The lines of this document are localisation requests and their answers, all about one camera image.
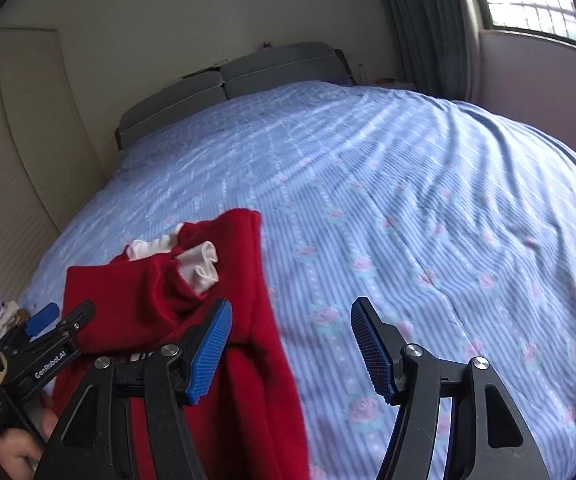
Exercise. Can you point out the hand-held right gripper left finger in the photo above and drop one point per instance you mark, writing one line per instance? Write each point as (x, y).
(211, 360)

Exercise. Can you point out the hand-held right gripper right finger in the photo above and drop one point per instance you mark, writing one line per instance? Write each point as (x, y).
(373, 360)

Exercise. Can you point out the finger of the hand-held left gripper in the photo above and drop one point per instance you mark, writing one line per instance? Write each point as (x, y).
(79, 316)
(43, 317)

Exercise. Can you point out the red garment with white lining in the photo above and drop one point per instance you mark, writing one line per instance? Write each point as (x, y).
(248, 375)

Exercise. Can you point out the person's left hand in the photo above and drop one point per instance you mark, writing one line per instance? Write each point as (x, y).
(15, 452)

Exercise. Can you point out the pile of small clutter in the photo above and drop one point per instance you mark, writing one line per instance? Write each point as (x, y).
(5, 317)

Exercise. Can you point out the blue floral bed sheet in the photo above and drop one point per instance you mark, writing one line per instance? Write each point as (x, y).
(417, 220)

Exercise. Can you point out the cream wardrobe door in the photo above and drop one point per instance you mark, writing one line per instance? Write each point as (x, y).
(28, 125)

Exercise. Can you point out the grey bed headboard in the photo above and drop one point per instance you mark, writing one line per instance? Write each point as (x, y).
(273, 67)

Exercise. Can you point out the grey curtain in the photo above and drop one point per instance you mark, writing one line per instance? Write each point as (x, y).
(430, 25)

